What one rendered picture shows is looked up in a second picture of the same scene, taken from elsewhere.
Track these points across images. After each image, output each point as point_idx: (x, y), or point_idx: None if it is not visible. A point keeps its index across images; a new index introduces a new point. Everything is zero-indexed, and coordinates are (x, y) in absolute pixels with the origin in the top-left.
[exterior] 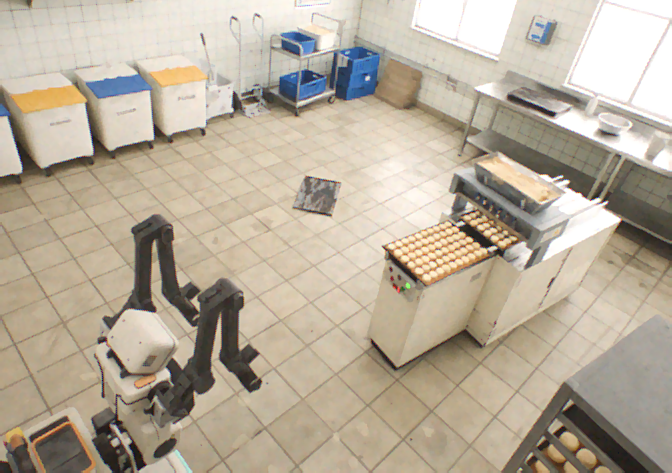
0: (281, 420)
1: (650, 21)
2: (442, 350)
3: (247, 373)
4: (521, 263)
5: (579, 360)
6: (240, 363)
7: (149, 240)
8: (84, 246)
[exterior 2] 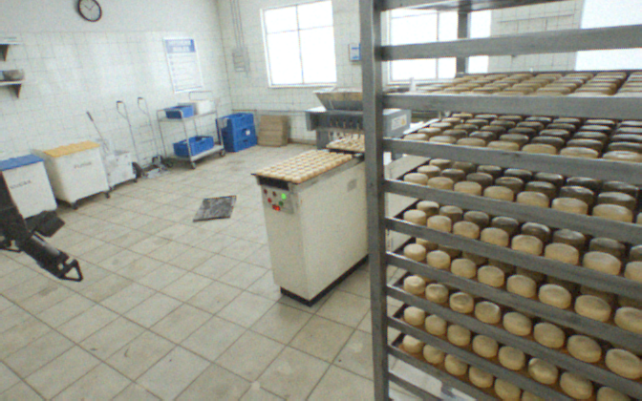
0: (188, 390)
1: (425, 19)
2: (353, 278)
3: (51, 252)
4: (386, 160)
5: None
6: (25, 226)
7: None
8: None
